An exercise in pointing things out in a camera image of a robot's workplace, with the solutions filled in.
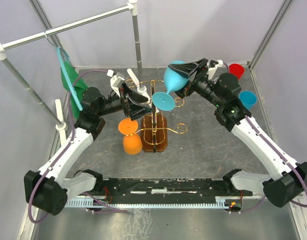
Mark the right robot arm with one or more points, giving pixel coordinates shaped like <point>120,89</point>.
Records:
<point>286,179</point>

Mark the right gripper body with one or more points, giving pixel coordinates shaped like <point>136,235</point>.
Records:
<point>199,75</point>

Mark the silver clothes rail frame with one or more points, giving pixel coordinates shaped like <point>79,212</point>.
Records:
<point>108,42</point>

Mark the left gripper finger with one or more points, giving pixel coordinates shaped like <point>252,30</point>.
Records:
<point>138,111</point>
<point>135,95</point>

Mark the light blue back glass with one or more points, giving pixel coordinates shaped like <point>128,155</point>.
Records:
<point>173,82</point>

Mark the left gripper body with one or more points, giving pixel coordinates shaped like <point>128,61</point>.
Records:
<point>124,97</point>

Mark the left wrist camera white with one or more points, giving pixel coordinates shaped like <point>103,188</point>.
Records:
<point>116,79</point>

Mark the red wine glass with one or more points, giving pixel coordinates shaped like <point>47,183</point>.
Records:
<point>236,70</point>

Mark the orange wine glass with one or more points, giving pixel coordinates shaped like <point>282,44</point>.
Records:
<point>132,143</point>

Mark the brown wooden rack base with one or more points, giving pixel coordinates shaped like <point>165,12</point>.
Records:
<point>153,133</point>

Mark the blue front wine glass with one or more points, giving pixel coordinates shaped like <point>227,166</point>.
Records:
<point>248,99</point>

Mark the gold wire glass rack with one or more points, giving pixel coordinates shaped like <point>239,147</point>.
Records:
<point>181,128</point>

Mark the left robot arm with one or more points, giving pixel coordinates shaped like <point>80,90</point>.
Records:
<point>48,189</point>

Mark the green cloth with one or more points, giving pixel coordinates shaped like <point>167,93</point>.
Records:
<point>80,86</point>

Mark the light blue cable duct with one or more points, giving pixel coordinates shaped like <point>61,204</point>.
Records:
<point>87,202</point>

